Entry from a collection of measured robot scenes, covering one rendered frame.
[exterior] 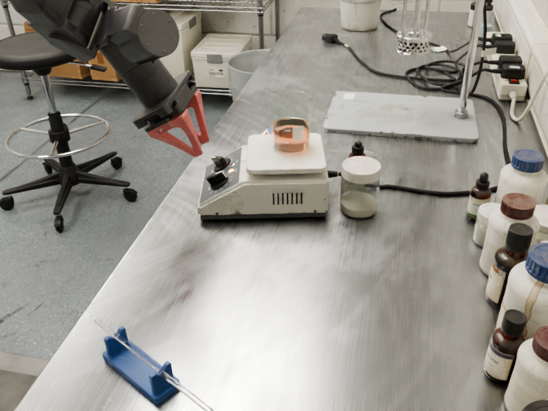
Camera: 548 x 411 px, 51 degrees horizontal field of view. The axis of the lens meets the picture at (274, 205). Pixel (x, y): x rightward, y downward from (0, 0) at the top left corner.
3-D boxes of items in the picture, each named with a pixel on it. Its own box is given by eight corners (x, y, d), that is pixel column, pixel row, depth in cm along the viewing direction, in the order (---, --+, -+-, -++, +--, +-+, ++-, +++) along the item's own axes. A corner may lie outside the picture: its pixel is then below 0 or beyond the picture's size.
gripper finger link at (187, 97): (227, 125, 86) (190, 75, 82) (214, 153, 81) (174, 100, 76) (193, 142, 89) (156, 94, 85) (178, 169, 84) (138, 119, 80)
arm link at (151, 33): (67, -19, 73) (43, 41, 71) (103, -47, 64) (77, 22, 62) (147, 29, 80) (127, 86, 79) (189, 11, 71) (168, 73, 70)
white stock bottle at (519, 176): (536, 238, 83) (555, 169, 76) (489, 231, 84) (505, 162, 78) (534, 214, 88) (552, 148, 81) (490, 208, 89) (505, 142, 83)
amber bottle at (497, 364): (501, 356, 64) (517, 301, 60) (523, 379, 61) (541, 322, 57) (476, 365, 63) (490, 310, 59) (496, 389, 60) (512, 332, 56)
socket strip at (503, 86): (497, 100, 125) (501, 81, 122) (483, 45, 157) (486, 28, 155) (524, 102, 124) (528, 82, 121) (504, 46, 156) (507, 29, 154)
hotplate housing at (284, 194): (198, 223, 88) (192, 178, 84) (206, 179, 99) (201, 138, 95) (342, 219, 88) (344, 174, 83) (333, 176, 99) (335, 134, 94)
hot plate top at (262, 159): (245, 175, 84) (245, 170, 84) (248, 139, 94) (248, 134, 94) (327, 173, 84) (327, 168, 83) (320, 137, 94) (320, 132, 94)
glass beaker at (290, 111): (318, 144, 91) (319, 94, 86) (300, 161, 86) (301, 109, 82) (279, 136, 94) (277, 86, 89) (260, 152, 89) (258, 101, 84)
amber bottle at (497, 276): (522, 292, 73) (541, 222, 67) (521, 315, 70) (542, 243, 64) (485, 285, 74) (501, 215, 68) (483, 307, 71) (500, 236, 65)
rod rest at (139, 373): (102, 359, 65) (96, 337, 63) (126, 342, 67) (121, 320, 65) (157, 406, 60) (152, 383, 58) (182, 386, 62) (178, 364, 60)
